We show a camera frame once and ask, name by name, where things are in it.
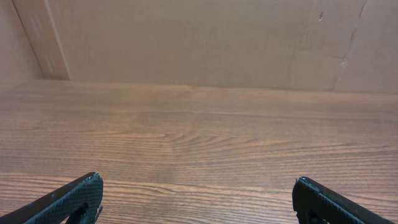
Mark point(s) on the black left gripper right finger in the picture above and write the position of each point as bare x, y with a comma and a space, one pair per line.
316, 204

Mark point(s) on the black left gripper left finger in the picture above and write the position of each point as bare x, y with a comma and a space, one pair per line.
77, 202

